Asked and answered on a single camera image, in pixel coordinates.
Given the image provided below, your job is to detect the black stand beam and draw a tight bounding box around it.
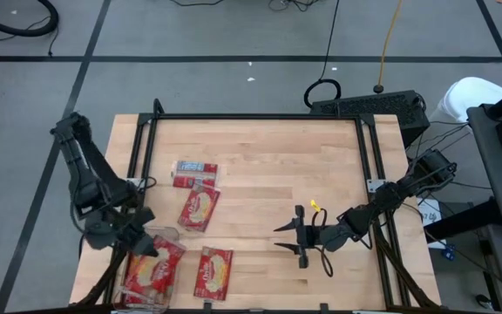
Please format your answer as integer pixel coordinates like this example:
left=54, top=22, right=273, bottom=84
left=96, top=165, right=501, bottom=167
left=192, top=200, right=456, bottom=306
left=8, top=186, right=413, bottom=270
left=424, top=196, right=502, bottom=244

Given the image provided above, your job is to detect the clear plastic basket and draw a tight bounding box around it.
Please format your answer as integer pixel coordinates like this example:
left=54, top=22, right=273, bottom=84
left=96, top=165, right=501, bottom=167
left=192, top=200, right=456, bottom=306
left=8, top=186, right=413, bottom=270
left=113, top=224, right=187, bottom=313

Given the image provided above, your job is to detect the thick black hose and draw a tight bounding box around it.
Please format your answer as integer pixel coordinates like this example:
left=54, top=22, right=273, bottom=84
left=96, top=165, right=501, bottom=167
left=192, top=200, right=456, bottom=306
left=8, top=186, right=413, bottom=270
left=0, top=0, right=59, bottom=38

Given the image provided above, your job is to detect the grey equipment cart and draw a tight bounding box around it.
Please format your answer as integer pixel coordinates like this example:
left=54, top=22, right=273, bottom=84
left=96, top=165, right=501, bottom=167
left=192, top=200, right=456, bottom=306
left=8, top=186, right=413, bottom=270
left=466, top=103, right=502, bottom=231

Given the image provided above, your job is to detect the black metal table frame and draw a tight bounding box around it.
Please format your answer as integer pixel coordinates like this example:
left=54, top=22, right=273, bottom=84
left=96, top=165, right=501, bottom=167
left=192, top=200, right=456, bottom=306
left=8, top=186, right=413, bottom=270
left=70, top=98, right=443, bottom=314

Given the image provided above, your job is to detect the black computer case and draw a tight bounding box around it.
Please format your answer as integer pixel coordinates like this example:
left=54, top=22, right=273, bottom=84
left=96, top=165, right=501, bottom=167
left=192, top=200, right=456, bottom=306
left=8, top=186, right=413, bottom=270
left=309, top=89, right=431, bottom=148

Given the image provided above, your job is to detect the yellow hanging cable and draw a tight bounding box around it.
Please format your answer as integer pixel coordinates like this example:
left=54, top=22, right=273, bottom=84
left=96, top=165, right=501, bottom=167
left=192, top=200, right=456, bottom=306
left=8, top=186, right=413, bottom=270
left=372, top=0, right=404, bottom=95

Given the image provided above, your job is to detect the black looped floor cable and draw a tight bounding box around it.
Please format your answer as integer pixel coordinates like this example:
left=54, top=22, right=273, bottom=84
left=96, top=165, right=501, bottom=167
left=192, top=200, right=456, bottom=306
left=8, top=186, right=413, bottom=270
left=302, top=0, right=343, bottom=110

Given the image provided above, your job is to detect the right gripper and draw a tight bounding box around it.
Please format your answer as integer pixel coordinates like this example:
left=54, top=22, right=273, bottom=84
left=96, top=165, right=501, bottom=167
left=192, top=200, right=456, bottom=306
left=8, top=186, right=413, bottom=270
left=274, top=205, right=356, bottom=270

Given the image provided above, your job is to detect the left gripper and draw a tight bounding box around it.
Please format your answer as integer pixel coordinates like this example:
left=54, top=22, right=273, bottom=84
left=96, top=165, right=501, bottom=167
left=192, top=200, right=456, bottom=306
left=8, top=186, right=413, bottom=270
left=115, top=208, right=160, bottom=258

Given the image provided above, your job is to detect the white paper sheet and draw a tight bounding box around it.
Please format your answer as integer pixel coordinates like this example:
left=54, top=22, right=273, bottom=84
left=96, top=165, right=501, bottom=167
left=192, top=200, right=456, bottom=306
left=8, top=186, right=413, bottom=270
left=417, top=198, right=443, bottom=229

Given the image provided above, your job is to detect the white plastic bin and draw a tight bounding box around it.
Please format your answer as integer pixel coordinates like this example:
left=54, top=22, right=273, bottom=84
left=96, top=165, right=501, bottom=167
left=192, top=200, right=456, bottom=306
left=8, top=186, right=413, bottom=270
left=435, top=76, right=502, bottom=124

